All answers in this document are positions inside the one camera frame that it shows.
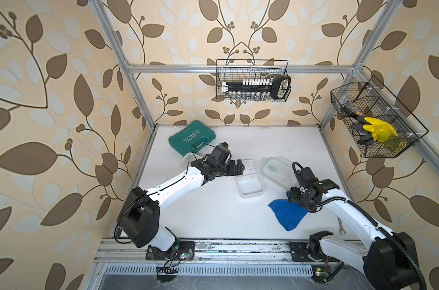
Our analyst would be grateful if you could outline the black pliers in basket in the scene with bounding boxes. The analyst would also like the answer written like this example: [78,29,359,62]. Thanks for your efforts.
[342,106,375,146]

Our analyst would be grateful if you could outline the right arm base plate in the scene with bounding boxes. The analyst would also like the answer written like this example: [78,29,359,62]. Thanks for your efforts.
[287,241,340,263]

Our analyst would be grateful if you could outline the black socket set holder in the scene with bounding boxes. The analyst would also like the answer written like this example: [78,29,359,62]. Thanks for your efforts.
[219,76,291,102]

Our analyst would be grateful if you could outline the clear lunch box teal seal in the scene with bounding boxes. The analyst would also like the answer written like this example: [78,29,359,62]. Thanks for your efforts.
[235,159,265,199]

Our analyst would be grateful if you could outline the back black wire basket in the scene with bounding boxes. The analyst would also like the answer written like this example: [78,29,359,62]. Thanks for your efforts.
[215,58,291,102]

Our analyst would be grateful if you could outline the silver combination wrench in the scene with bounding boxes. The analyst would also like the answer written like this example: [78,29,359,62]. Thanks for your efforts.
[338,218,346,235]

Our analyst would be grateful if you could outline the side black wire basket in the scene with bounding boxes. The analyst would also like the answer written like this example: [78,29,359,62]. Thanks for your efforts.
[331,76,429,158]

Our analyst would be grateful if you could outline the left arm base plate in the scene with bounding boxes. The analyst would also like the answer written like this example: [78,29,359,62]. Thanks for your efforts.
[146,240,195,261]

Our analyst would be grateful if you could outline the yellow rubber glove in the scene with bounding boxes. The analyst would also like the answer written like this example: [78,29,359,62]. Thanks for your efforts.
[363,117,399,143]

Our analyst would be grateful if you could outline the small clear lunch box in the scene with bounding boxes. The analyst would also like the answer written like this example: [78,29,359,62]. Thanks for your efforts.
[179,152,201,178]

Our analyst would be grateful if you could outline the lunch box lid teal seal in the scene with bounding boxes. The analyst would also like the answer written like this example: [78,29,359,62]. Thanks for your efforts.
[260,157,299,191]

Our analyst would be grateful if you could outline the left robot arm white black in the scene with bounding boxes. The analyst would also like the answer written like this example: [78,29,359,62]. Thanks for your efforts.
[115,143,245,252]

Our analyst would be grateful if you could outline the green plastic tool case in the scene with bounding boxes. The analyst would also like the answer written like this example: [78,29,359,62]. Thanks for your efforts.
[168,120,216,157]

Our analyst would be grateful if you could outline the blue cleaning cloth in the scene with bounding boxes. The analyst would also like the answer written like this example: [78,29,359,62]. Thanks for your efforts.
[268,199,308,232]

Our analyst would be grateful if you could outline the aluminium front rail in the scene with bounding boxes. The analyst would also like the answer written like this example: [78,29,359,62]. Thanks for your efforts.
[93,238,394,265]

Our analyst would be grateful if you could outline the black corrugated cable conduit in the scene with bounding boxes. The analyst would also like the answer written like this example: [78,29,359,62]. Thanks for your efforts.
[291,161,427,290]

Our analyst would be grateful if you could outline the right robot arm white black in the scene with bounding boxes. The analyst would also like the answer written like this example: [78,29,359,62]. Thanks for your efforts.
[288,162,427,290]

